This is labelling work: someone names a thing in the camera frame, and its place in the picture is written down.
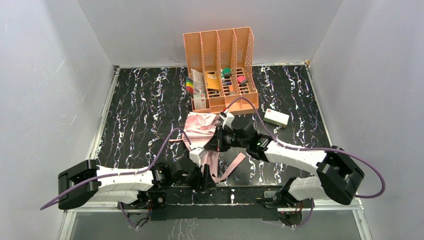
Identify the black pink folding umbrella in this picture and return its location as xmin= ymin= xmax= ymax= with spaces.
xmin=169 ymin=112 xmax=246 ymax=183

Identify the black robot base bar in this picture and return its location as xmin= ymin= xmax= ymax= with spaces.
xmin=152 ymin=186 xmax=284 ymax=221

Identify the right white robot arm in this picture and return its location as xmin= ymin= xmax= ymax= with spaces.
xmin=204 ymin=120 xmax=365 ymax=208

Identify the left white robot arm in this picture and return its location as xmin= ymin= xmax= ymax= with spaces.
xmin=57 ymin=158 xmax=217 ymax=210

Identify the white red box in organizer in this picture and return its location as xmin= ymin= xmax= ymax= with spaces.
xmin=192 ymin=93 xmax=208 ymax=111

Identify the white green small box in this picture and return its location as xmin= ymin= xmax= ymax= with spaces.
xmin=263 ymin=108 xmax=290 ymax=128

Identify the yellow spiral notebook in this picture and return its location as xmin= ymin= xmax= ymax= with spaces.
xmin=204 ymin=73 xmax=221 ymax=92

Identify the pink grey eraser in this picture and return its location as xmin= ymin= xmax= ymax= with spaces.
xmin=236 ymin=75 xmax=248 ymax=85

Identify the green white eraser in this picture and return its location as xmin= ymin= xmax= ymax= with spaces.
xmin=221 ymin=67 xmax=232 ymax=79

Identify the orange plastic desk organizer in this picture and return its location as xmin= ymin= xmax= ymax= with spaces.
xmin=183 ymin=27 xmax=259 ymax=115

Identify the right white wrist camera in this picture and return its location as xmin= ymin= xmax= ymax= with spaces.
xmin=218 ymin=110 xmax=235 ymax=130

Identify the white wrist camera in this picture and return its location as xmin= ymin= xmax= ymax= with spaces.
xmin=218 ymin=110 xmax=235 ymax=130
xmin=189 ymin=147 xmax=207 ymax=167

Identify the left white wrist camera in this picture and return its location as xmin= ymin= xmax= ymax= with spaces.
xmin=189 ymin=147 xmax=207 ymax=167

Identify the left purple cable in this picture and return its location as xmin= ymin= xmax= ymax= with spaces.
xmin=39 ymin=127 xmax=193 ymax=229

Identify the purple cable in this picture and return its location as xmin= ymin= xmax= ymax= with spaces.
xmin=39 ymin=127 xmax=193 ymax=229
xmin=223 ymin=96 xmax=387 ymax=229

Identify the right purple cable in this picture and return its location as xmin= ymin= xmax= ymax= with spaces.
xmin=223 ymin=96 xmax=387 ymax=229

